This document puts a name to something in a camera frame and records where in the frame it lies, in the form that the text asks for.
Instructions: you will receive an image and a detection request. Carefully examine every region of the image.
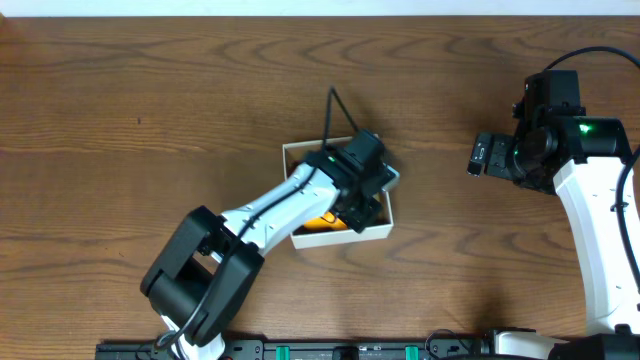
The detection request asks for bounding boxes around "orange rubber animal toy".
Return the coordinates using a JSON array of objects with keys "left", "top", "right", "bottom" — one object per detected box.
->
[{"left": 303, "top": 212, "right": 348, "bottom": 232}]

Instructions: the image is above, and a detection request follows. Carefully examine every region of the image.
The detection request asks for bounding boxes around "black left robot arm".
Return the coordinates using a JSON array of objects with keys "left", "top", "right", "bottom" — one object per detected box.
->
[{"left": 140, "top": 148, "right": 399, "bottom": 359}]

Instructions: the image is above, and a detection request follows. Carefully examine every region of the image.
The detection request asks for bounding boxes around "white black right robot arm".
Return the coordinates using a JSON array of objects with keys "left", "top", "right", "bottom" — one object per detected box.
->
[{"left": 467, "top": 116, "right": 639, "bottom": 359}]

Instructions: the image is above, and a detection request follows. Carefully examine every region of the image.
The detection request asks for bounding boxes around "white cardboard box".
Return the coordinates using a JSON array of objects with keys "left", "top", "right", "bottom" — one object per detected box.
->
[{"left": 282, "top": 140, "right": 394, "bottom": 250}]

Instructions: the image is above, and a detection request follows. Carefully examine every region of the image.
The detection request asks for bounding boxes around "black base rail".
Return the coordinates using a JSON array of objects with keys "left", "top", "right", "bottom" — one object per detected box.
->
[{"left": 94, "top": 331, "right": 492, "bottom": 360}]

